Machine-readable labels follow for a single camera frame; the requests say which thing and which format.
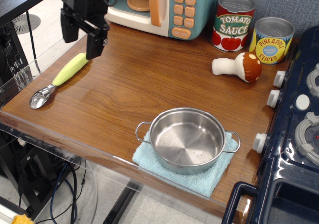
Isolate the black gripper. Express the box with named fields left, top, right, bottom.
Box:
left=60, top=0, right=110, bottom=60

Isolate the yellow-handled metal spoon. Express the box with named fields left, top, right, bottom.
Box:
left=29, top=53, right=88, bottom=109

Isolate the orange microwave turntable plate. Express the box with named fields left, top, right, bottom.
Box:
left=127, top=0, right=150, bottom=12

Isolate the toy microwave oven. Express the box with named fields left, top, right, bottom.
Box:
left=104, top=0, right=217, bottom=40

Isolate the round floor vent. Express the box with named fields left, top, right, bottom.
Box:
left=13, top=14, right=41, bottom=35

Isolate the stainless steel pot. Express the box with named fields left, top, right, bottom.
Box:
left=145, top=107, right=241, bottom=175

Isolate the tomato sauce can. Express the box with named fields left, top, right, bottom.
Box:
left=211, top=0, right=257, bottom=52

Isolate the plush mushroom toy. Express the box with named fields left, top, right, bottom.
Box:
left=212, top=52, right=262, bottom=83

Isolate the table leg base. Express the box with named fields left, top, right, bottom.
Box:
left=102, top=180, right=143, bottom=224

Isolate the pineapple slices can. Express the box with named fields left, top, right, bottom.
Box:
left=249, top=17, right=295, bottom=64

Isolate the light blue cloth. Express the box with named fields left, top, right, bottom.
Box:
left=132, top=133, right=234, bottom=199

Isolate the white stove knob middle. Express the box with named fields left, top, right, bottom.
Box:
left=267, top=90, right=280, bottom=108

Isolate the white stove knob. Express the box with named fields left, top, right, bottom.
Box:
left=267, top=90, right=280, bottom=108
left=253, top=133, right=267, bottom=154
left=273, top=71, right=286, bottom=88

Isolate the white stove knob upper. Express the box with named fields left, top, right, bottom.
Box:
left=273, top=71, right=286, bottom=88

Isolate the white stove knob lower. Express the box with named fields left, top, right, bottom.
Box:
left=253, top=133, right=267, bottom=154

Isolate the dark blue toy stove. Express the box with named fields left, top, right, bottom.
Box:
left=222, top=26, right=319, bottom=224

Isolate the blue cable on floor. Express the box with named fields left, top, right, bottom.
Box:
left=49, top=162, right=78, bottom=224

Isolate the black cable on floor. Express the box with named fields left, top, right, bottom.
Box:
left=34, top=159, right=88, bottom=224

